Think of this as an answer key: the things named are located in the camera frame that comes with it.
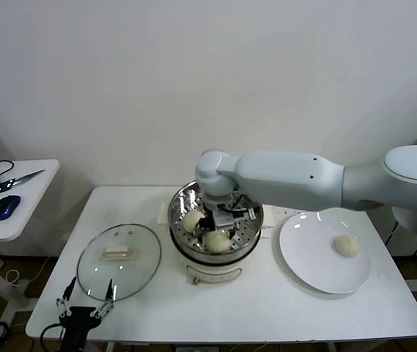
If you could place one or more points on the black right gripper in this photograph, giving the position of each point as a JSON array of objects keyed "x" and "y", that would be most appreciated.
[{"x": 210, "y": 220}]

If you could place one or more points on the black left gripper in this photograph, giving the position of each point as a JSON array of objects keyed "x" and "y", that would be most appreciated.
[{"x": 78, "y": 322}]

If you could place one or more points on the white steamed baozi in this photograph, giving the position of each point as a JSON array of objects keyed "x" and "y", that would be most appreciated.
[
  {"x": 192, "y": 221},
  {"x": 345, "y": 246},
  {"x": 215, "y": 242}
]

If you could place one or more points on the glass pot lid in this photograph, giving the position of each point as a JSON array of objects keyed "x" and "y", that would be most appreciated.
[{"x": 138, "y": 256}]

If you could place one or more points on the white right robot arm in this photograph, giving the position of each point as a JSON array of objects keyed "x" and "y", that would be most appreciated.
[{"x": 285, "y": 179}]

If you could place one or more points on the stainless steel steamer basket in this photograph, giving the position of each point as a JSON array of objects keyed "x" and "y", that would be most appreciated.
[{"x": 180, "y": 205}]

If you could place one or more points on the white round plate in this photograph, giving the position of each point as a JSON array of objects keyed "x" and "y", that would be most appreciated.
[{"x": 303, "y": 253}]

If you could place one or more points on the white side table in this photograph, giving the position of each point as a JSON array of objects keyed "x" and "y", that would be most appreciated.
[{"x": 28, "y": 205}]

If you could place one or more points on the blue computer mouse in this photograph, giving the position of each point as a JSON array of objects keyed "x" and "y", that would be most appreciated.
[{"x": 6, "y": 207}]

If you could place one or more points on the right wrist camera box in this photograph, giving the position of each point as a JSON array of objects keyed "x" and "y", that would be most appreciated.
[{"x": 230, "y": 218}]

